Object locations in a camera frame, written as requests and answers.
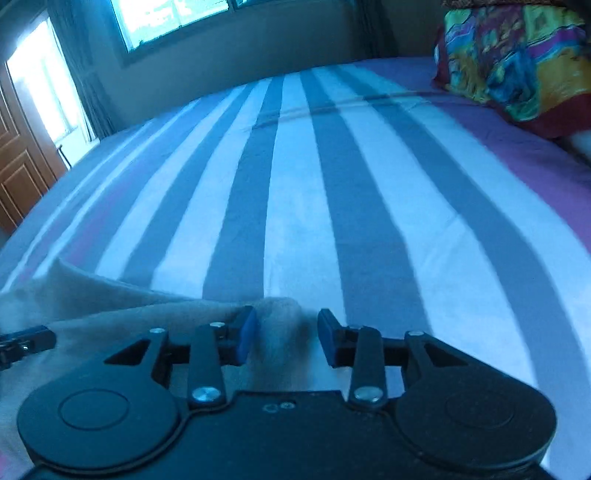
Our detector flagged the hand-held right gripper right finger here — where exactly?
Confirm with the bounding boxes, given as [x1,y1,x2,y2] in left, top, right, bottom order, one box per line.
[318,308,469,410]

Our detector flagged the bed with striped sheet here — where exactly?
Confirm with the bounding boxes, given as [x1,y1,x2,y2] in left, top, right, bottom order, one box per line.
[0,55,591,468]

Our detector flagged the window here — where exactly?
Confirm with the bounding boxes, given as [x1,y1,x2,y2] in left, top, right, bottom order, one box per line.
[109,0,366,66]

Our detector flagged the grey pants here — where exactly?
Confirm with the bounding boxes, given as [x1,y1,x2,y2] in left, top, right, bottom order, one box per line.
[0,261,320,480]

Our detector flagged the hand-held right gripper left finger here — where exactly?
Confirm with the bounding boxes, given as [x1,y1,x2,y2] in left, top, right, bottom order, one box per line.
[104,305,258,407]

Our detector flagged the dark curtain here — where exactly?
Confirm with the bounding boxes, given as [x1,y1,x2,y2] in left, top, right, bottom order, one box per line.
[357,0,399,60]
[46,0,117,140]

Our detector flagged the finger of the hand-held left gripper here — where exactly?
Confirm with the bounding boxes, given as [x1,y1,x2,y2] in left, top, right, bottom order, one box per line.
[0,325,57,368]

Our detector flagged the brown wooden door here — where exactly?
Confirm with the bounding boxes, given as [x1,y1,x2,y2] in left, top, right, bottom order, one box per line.
[0,64,70,234]

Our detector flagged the glass balcony door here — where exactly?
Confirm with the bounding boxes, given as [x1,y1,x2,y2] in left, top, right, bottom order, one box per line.
[6,17,95,149]

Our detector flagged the colourful printed blanket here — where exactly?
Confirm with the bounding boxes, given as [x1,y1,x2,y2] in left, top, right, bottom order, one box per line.
[431,0,591,140]

